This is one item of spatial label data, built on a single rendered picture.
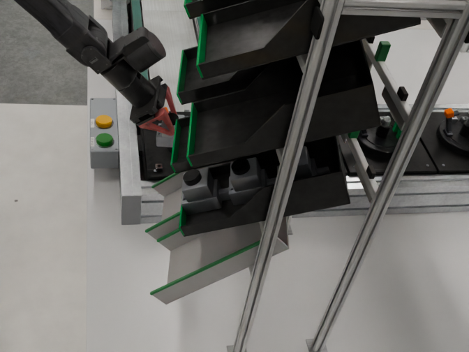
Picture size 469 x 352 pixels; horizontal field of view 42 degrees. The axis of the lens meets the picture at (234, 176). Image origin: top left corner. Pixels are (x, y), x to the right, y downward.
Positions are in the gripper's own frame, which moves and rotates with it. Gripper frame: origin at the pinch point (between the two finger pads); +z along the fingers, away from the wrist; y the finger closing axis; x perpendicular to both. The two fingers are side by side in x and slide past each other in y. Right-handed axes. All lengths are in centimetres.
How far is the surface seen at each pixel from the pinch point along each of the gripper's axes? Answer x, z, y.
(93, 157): 26.9, 2.5, 5.5
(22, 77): 148, 37, 149
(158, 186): 8.0, 6.7, -9.1
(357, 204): -20, 49, 3
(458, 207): -40, 70, 8
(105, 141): 23.2, 1.8, 8.4
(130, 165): 19.1, 7.5, 3.1
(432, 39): -44, 85, 97
